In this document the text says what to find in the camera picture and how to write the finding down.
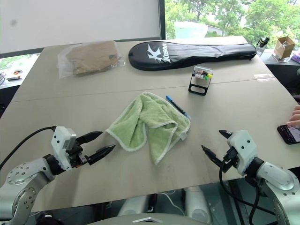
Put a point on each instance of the yellow capped marker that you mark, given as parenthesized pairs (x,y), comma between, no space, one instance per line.
(209,75)

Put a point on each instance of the green towel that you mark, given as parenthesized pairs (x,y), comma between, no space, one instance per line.
(140,126)

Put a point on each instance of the open cardboard box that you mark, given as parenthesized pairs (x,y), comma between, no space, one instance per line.
(284,48)

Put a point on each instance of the small black marker holder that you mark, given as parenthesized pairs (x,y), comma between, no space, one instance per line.
(198,87)

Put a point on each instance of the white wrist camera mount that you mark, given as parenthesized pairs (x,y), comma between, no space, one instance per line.
(61,140)
(243,150)

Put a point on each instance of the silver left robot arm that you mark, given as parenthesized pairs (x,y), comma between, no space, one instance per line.
(25,180)

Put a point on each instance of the black smartphone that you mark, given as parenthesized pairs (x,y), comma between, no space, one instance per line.
(289,133)

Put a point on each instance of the clear tape strip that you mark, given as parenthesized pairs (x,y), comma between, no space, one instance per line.
(263,77)

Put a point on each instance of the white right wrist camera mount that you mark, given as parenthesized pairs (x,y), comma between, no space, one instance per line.
(243,150)

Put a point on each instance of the white rounded robot leg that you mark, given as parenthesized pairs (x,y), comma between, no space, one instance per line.
(134,206)
(198,204)

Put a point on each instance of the person's bare hand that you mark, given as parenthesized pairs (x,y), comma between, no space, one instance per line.
(295,116)

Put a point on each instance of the black pen with blue cap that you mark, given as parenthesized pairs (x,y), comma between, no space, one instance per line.
(177,106)

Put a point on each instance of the purple packet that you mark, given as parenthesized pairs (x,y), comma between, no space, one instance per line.
(296,57)

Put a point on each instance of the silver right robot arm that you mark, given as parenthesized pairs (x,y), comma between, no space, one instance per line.
(279,182)

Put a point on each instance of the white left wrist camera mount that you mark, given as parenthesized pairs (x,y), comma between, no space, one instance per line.
(61,140)

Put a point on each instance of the plastic bag with brown cardboard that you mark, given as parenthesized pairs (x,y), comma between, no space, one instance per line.
(91,58)

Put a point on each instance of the pink capped marker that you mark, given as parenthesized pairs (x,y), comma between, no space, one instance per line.
(200,76)

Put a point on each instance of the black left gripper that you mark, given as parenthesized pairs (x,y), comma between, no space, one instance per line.
(75,157)

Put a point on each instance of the black racket bag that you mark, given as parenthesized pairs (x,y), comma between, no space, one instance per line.
(187,55)

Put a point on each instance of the black capped water bottle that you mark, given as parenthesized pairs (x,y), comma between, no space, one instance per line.
(262,45)

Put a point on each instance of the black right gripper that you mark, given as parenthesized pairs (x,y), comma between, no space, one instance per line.
(230,161)

